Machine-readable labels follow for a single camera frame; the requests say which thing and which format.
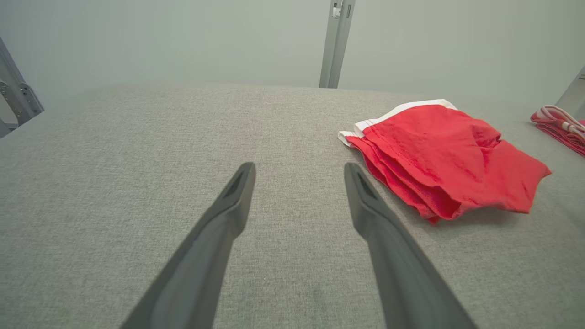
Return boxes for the grey metal frame leg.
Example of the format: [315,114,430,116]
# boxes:
[555,66,585,120]

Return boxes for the red Bulls basketball jersey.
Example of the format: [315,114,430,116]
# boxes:
[530,105,585,157]

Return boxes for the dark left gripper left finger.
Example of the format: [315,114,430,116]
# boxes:
[120,161,256,329]

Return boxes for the red white shorts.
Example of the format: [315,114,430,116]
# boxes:
[338,99,552,225]

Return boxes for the grey metal corner bracket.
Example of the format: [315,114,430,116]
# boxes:
[0,36,45,138]

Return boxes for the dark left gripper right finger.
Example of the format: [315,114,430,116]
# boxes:
[344,162,478,329]

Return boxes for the grey metal partition post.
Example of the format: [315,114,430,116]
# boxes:
[319,0,356,89]

